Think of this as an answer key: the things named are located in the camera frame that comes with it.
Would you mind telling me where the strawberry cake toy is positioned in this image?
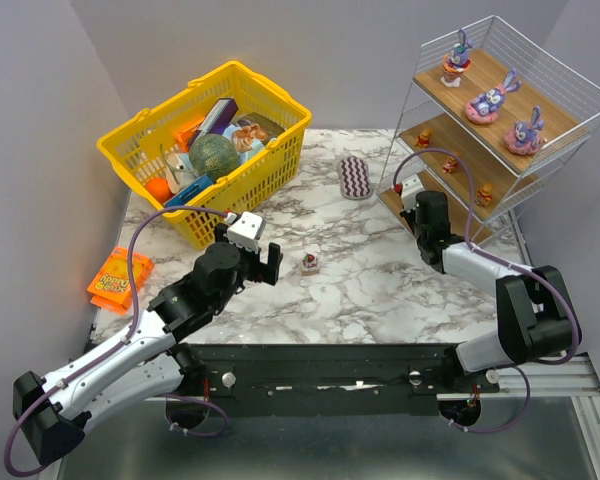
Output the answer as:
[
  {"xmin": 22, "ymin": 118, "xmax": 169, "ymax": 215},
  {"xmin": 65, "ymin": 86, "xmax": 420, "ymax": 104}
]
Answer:
[{"xmin": 301, "ymin": 253, "xmax": 320, "ymax": 276}]

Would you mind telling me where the orange bear toy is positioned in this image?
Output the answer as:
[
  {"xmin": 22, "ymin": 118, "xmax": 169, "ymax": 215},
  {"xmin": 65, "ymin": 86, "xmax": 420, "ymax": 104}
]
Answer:
[
  {"xmin": 442, "ymin": 151, "xmax": 460, "ymax": 174},
  {"xmin": 414, "ymin": 128, "xmax": 433, "ymax": 149},
  {"xmin": 475, "ymin": 182, "xmax": 493, "ymax": 208}
]

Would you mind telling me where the white wire wooden shelf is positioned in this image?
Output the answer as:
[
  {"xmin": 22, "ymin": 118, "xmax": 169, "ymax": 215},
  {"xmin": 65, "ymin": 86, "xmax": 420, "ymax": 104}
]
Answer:
[{"xmin": 378, "ymin": 15, "xmax": 600, "ymax": 244}]

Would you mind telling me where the purple bunny donut toy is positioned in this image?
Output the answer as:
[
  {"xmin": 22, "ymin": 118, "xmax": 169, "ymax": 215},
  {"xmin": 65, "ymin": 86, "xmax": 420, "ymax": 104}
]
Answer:
[{"xmin": 503, "ymin": 106, "xmax": 548, "ymax": 156}]

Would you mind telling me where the small purple bunny toy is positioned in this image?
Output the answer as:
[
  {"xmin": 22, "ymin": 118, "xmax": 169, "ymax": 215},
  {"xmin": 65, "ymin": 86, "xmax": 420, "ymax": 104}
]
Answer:
[{"xmin": 440, "ymin": 28, "xmax": 473, "ymax": 88}]

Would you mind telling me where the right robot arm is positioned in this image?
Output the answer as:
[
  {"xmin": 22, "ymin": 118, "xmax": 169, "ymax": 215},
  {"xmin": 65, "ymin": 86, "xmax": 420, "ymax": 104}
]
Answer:
[{"xmin": 402, "ymin": 190, "xmax": 581, "ymax": 375}]

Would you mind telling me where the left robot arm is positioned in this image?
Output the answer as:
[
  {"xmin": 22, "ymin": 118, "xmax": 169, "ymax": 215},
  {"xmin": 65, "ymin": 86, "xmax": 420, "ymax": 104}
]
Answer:
[{"xmin": 12, "ymin": 241, "xmax": 283, "ymax": 467}]

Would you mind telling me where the purple wavy striped sponge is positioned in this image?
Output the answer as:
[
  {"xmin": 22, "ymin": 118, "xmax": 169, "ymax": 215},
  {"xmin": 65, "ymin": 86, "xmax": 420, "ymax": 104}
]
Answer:
[{"xmin": 336, "ymin": 156, "xmax": 373, "ymax": 201}]

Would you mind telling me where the blue box in basket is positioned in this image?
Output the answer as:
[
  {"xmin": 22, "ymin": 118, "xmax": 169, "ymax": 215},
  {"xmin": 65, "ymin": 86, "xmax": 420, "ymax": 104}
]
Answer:
[{"xmin": 165, "ymin": 174, "xmax": 213, "ymax": 207}]

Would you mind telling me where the green netted melon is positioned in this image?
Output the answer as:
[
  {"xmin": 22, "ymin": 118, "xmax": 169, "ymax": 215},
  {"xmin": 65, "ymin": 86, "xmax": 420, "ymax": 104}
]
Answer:
[{"xmin": 189, "ymin": 134, "xmax": 240, "ymax": 182}]

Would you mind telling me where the orange ball in basket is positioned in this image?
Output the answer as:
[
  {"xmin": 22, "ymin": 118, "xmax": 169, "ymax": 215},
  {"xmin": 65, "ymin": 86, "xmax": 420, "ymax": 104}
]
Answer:
[{"xmin": 145, "ymin": 177, "xmax": 174, "ymax": 205}]

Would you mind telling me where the white bag in basket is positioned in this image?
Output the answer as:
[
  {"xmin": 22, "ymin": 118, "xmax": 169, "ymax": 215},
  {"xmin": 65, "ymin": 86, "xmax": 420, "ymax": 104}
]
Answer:
[{"xmin": 162, "ymin": 152, "xmax": 198, "ymax": 194}]

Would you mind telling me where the chips bag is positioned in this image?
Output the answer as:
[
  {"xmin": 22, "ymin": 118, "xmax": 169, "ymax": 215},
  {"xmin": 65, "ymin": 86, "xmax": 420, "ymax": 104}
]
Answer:
[{"xmin": 222, "ymin": 112, "xmax": 285, "ymax": 164}]

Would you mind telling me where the orange scrub daddy box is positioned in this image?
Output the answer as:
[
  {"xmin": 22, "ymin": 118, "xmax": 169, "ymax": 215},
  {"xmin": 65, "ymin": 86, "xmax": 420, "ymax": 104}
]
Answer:
[{"xmin": 87, "ymin": 246, "xmax": 154, "ymax": 315}]

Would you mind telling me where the orange candy box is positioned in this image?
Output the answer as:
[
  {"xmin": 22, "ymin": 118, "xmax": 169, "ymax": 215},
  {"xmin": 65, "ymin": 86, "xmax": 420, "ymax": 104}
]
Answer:
[{"xmin": 174, "ymin": 116, "xmax": 204, "ymax": 152}]

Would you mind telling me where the purple box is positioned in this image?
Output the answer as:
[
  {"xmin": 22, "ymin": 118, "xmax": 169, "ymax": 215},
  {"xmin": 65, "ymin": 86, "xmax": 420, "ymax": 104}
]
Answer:
[{"xmin": 187, "ymin": 97, "xmax": 238, "ymax": 147}]

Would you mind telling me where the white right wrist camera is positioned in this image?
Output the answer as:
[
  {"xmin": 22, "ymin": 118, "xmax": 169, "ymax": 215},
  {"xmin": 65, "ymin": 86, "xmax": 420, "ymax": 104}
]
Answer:
[{"xmin": 393, "ymin": 174, "xmax": 425, "ymax": 212}]

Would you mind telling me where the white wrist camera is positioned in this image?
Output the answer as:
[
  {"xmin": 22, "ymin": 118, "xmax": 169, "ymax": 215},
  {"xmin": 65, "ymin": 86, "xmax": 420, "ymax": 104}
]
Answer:
[
  {"xmin": 393, "ymin": 174, "xmax": 425, "ymax": 212},
  {"xmin": 225, "ymin": 211, "xmax": 266, "ymax": 253}
]

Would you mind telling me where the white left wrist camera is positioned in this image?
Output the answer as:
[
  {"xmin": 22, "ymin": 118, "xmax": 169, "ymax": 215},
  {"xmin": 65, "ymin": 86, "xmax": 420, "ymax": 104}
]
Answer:
[{"xmin": 225, "ymin": 211, "xmax": 266, "ymax": 253}]

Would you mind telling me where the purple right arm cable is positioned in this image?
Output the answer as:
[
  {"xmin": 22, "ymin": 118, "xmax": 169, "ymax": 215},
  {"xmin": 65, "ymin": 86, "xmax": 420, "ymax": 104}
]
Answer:
[{"xmin": 392, "ymin": 147, "xmax": 581, "ymax": 364}]

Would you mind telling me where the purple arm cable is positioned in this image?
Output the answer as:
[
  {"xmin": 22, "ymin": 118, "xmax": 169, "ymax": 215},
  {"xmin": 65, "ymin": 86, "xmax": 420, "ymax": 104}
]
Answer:
[
  {"xmin": 392, "ymin": 147, "xmax": 581, "ymax": 364},
  {"xmin": 2, "ymin": 205, "xmax": 239, "ymax": 477}
]

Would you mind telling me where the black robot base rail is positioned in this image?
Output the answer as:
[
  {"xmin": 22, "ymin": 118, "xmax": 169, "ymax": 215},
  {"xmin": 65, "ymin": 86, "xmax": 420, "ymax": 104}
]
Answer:
[{"xmin": 167, "ymin": 344, "xmax": 500, "ymax": 425}]

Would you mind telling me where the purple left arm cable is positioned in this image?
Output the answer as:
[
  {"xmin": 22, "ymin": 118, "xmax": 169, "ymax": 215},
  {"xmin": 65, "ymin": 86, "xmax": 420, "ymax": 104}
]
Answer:
[{"xmin": 2, "ymin": 205, "xmax": 239, "ymax": 477}]

